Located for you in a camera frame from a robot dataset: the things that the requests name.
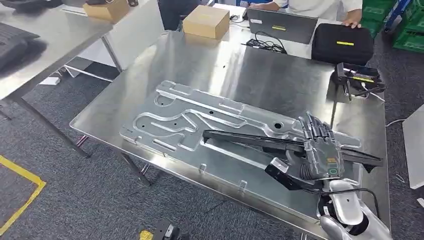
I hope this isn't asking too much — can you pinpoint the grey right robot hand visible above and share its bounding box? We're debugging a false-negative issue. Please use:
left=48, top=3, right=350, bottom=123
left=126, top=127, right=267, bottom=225
left=297, top=111, right=346, bottom=183

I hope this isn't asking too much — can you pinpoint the black plastic car panel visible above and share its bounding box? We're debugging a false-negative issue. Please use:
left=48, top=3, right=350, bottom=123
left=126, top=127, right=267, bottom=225
left=0, top=22, right=41, bottom=71
left=201, top=129, right=384, bottom=174

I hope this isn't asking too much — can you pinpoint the black device with yellow label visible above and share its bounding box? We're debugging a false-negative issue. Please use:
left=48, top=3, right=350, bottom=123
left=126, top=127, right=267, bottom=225
left=332, top=61, right=387, bottom=101

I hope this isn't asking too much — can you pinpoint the white board panel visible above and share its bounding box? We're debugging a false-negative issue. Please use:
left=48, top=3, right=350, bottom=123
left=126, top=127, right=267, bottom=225
left=62, top=0, right=166, bottom=83
left=402, top=103, right=424, bottom=191

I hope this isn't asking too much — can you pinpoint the steel table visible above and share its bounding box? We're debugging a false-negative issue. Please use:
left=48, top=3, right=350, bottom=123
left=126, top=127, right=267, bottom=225
left=0, top=3, right=114, bottom=160
left=69, top=29, right=393, bottom=240

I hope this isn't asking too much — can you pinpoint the black carry case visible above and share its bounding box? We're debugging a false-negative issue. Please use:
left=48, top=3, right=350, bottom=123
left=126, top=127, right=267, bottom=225
left=310, top=22, right=375, bottom=66

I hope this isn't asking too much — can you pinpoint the grey laptop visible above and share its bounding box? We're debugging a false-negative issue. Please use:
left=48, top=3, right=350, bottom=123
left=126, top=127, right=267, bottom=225
left=246, top=7, right=319, bottom=46

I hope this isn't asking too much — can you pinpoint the green plastic crate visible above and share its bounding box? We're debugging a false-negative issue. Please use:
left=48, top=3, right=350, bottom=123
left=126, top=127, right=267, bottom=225
left=360, top=0, right=424, bottom=54

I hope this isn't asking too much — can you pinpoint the stamped metal plate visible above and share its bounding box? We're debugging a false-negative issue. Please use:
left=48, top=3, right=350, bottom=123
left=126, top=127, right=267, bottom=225
left=118, top=79, right=363, bottom=186

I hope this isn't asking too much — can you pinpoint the person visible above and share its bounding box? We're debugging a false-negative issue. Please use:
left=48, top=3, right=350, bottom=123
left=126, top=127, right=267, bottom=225
left=248, top=0, right=364, bottom=29
left=157, top=0, right=204, bottom=32

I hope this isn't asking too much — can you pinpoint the cardboard box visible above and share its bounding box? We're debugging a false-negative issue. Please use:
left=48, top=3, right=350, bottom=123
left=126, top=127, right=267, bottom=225
left=82, top=0, right=131, bottom=25
left=182, top=4, right=231, bottom=41

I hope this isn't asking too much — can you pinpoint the black and yellow device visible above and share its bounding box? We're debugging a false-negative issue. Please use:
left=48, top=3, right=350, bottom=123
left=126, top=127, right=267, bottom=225
left=138, top=219, right=190, bottom=240

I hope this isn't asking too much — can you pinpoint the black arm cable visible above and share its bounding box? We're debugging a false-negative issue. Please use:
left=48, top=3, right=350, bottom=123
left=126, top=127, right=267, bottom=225
left=306, top=186, right=381, bottom=220

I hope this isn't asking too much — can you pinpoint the white cable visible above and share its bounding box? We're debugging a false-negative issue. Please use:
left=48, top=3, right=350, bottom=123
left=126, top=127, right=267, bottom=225
left=360, top=82, right=407, bottom=129

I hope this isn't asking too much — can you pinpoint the black cable bundle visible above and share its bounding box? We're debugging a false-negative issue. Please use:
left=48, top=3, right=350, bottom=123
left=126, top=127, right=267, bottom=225
left=242, top=31, right=289, bottom=55

